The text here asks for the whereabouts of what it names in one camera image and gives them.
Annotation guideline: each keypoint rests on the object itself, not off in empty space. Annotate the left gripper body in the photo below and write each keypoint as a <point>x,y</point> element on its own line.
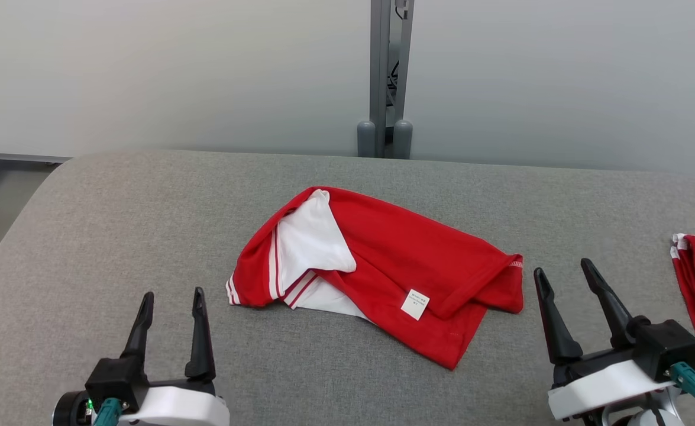
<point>181,408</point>

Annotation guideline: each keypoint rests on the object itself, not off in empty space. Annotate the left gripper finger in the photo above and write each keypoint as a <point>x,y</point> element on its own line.
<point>200,343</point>
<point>140,331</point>

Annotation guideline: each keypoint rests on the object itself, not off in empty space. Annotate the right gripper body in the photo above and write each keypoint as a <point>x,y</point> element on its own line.
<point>601,387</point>

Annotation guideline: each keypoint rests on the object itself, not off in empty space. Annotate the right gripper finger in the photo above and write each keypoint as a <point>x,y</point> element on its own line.
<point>610,307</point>
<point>557,331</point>

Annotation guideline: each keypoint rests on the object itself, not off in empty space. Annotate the red shirt with white sleeves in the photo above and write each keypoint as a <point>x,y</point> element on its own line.
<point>406,254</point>

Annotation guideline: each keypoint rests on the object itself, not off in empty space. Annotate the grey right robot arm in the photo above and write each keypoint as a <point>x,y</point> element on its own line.
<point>649,417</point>

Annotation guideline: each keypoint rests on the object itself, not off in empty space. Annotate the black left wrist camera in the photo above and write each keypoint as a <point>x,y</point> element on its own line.
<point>113,378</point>

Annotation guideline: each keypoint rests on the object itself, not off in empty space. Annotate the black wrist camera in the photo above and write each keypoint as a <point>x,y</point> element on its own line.
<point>666,349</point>
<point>113,378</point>

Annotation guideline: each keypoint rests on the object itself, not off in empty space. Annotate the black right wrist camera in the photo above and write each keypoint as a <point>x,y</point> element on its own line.
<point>666,349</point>

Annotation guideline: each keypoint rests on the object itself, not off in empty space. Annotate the grey metal post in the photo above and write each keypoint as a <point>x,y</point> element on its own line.
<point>380,71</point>

